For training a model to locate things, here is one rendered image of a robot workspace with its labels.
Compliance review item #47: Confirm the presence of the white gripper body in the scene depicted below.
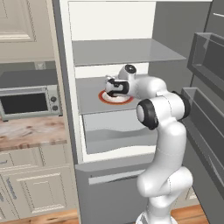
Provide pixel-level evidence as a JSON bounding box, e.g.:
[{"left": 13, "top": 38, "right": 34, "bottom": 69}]
[{"left": 104, "top": 75, "right": 119, "bottom": 97}]

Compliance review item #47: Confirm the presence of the grey glass fridge shelf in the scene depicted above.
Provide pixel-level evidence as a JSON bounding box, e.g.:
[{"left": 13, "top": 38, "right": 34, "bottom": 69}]
[
  {"left": 72, "top": 38, "right": 187, "bottom": 67},
  {"left": 75, "top": 73, "right": 153, "bottom": 116}
]

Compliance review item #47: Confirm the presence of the clear fridge crisper drawer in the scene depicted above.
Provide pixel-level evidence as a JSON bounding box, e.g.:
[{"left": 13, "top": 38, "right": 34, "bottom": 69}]
[{"left": 82, "top": 108, "right": 159, "bottom": 155}]

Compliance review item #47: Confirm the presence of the grey fridge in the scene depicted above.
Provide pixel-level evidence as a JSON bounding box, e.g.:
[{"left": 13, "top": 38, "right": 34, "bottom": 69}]
[{"left": 52, "top": 0, "right": 215, "bottom": 224}]

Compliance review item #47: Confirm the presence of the grey fridge door bin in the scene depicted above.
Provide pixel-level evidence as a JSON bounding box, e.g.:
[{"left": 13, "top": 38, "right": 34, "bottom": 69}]
[
  {"left": 179, "top": 86, "right": 224, "bottom": 192},
  {"left": 186, "top": 31, "right": 224, "bottom": 94}
]

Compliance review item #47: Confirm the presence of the grey fridge door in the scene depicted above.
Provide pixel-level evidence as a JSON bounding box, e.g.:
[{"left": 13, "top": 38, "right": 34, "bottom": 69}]
[{"left": 179, "top": 0, "right": 224, "bottom": 224}]

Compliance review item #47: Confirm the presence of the white plate with red rim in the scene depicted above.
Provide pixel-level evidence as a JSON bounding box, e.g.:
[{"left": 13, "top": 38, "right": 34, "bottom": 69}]
[{"left": 97, "top": 89, "right": 136, "bottom": 106}]

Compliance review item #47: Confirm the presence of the silver toaster oven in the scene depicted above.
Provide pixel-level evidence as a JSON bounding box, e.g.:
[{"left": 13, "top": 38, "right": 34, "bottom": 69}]
[{"left": 0, "top": 84, "right": 63, "bottom": 122}]

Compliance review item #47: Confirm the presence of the cream drawer front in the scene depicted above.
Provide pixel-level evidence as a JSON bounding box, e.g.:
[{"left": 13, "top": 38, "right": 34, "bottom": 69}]
[{"left": 0, "top": 144, "right": 73, "bottom": 173}]

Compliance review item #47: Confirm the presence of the grey freezer drawer front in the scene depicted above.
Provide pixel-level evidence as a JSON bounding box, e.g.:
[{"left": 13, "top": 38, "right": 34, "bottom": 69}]
[{"left": 74, "top": 153, "right": 156, "bottom": 224}]

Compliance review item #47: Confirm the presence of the cream base cupboard door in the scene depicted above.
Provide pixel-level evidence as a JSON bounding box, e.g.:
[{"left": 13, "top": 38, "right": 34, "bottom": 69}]
[{"left": 1, "top": 165, "right": 78, "bottom": 217}]

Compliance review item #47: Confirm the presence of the cream base cupboard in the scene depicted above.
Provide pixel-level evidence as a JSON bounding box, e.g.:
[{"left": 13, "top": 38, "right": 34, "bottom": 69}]
[{"left": 172, "top": 185, "right": 203, "bottom": 210}]

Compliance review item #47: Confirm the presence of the white wall socket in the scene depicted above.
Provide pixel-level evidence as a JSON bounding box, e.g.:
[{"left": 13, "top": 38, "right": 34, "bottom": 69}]
[{"left": 34, "top": 61, "right": 47, "bottom": 71}]

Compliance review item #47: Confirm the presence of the grey freezer drawer handle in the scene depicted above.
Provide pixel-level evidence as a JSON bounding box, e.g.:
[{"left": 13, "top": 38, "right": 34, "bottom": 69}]
[{"left": 87, "top": 169, "right": 145, "bottom": 186}]

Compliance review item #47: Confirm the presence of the cream wall cupboard door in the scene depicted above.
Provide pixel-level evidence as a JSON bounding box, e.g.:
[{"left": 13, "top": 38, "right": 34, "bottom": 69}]
[{"left": 0, "top": 0, "right": 57, "bottom": 64}]

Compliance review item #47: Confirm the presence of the grey cupboard door handle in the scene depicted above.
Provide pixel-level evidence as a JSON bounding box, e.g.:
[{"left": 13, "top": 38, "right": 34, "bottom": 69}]
[{"left": 5, "top": 177, "right": 18, "bottom": 201}]

